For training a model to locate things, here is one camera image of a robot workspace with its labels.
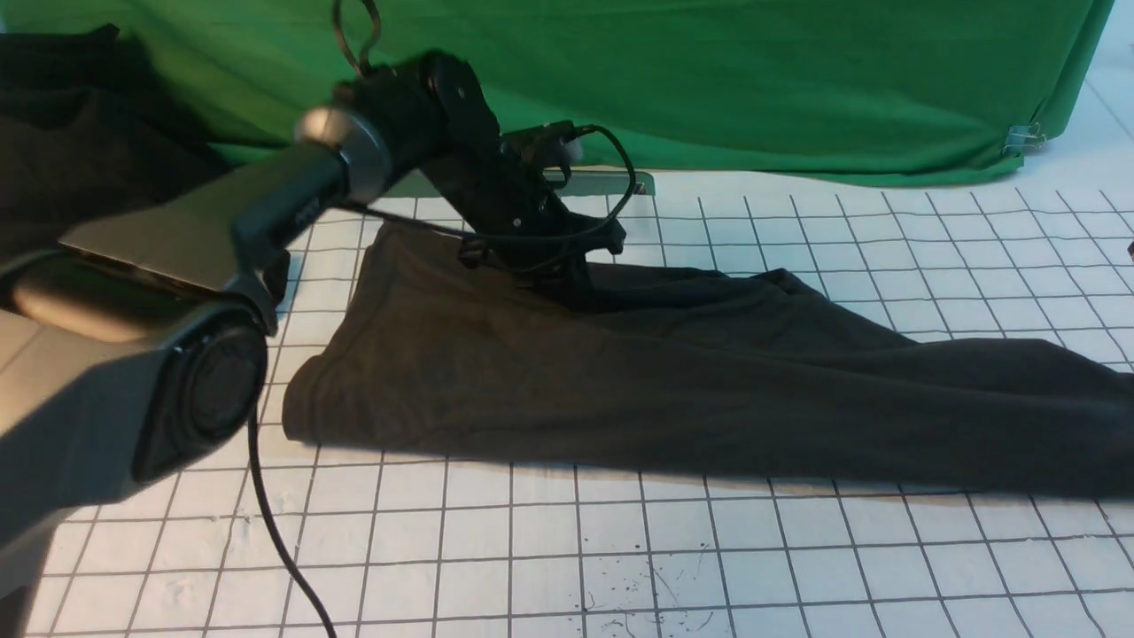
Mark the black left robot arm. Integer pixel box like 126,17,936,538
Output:
3,50,626,594

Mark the gray long-sleeved shirt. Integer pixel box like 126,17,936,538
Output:
281,226,1133,497

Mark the metal binder clip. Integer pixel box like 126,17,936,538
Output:
1001,122,1049,158

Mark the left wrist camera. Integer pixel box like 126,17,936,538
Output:
502,121,585,170

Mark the green backdrop cloth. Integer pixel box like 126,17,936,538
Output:
3,1,1112,187

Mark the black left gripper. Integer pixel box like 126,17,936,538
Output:
456,192,628,288

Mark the black clothing pile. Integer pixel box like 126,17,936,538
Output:
1,24,231,262

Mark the gray metal bracket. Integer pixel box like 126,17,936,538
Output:
384,168,655,199

